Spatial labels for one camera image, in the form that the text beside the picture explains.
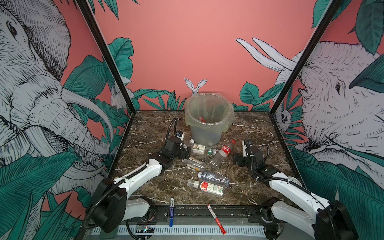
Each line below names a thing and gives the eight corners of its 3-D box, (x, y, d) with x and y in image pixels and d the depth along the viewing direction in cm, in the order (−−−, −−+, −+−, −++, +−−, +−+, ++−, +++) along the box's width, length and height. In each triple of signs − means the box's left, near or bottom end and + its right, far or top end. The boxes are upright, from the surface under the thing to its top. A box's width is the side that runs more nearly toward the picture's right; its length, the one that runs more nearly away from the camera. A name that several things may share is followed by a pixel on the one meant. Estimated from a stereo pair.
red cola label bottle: (207, 163, 94) (208, 159, 90) (229, 142, 105) (230, 137, 100) (214, 170, 91) (215, 166, 87) (236, 147, 102) (238, 143, 98)
